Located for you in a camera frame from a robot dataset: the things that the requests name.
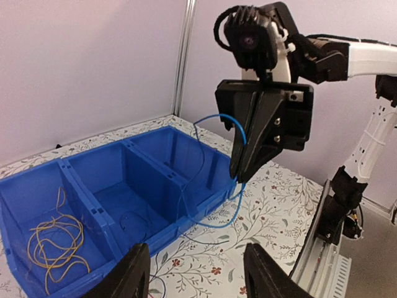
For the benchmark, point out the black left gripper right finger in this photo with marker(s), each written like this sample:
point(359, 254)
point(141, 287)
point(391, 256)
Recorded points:
point(264, 278)

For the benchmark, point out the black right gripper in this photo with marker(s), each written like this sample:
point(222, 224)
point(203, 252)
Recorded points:
point(256, 107)

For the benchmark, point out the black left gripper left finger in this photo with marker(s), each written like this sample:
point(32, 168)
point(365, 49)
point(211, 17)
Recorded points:
point(129, 278)

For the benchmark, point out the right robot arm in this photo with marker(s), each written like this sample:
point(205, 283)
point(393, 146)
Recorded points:
point(354, 81)

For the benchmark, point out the floral tablecloth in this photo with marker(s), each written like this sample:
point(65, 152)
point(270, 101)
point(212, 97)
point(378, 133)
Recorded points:
point(277, 211)

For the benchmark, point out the blue plastic bin near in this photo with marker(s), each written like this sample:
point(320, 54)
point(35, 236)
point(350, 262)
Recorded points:
point(203, 170)

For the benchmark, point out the blue plastic bin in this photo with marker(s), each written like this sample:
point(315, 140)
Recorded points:
point(203, 170)
point(55, 242)
point(134, 195)

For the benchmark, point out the blue plastic bin middle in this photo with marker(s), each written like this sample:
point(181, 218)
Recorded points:
point(134, 195)

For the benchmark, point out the blue plastic bin far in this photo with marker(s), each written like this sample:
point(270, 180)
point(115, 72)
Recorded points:
point(55, 242)

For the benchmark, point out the aluminium front rail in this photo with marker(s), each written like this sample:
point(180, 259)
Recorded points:
point(320, 269)

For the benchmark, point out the right aluminium corner post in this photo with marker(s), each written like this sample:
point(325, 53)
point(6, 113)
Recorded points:
point(182, 57)

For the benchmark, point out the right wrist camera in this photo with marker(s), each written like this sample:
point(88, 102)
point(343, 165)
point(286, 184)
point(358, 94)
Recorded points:
point(261, 38)

